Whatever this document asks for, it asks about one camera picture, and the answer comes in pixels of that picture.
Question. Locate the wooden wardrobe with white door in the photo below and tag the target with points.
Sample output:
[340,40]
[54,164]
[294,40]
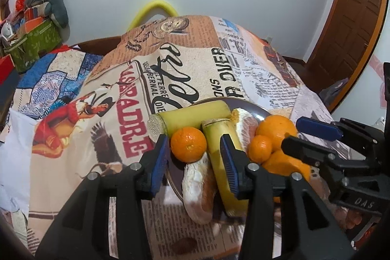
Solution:
[370,95]

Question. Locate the grey plush toy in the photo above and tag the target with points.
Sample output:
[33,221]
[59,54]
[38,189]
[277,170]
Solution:
[58,4]

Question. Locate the blue patchwork blanket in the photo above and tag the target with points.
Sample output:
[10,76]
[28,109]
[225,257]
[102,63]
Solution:
[45,86]

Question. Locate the green storage box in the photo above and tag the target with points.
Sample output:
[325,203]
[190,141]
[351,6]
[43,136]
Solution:
[39,40]

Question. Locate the wooden bed frame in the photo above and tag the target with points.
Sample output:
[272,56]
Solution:
[97,45]

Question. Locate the white cloth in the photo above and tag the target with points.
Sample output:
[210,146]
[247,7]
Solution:
[15,150]

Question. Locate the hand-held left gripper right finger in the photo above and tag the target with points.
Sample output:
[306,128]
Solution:
[228,162]

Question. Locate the dark purple plate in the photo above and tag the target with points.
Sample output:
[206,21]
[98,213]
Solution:
[256,110]

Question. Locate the small mandarin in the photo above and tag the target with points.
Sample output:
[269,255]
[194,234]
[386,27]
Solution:
[260,148]
[188,144]

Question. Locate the white fan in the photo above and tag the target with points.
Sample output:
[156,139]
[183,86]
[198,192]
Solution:
[6,30]

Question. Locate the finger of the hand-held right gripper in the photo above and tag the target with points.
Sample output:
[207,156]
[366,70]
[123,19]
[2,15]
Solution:
[320,127]
[304,150]

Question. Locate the orange carton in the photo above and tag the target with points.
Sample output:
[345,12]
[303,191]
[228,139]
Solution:
[33,22]

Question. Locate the white pink pomelo segment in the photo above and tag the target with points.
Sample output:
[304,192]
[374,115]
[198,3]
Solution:
[198,190]

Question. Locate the grey plastic bag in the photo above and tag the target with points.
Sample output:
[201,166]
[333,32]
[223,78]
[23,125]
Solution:
[335,88]

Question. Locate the yellow foam tube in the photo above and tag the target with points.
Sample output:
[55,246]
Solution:
[154,3]

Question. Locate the brown wooden door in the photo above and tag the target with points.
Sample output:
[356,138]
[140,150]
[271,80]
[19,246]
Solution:
[350,19]

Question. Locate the large orange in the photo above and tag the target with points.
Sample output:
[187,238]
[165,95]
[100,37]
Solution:
[277,129]
[292,170]

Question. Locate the newspaper print blanket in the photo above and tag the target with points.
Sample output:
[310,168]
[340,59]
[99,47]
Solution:
[189,65]

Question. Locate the red box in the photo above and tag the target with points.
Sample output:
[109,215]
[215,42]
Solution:
[4,68]

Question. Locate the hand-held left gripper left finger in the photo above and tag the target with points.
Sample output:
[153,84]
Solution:
[160,165]

